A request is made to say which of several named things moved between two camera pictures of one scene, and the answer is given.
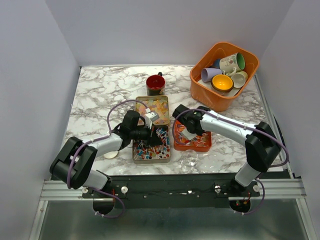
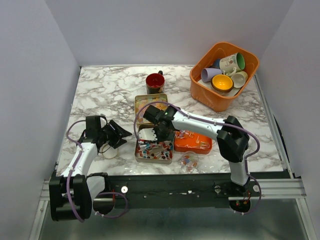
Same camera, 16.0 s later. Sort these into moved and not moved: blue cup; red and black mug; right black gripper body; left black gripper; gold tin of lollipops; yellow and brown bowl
Moved: left black gripper; right black gripper body
Not moved: blue cup; red and black mug; gold tin of lollipops; yellow and brown bowl
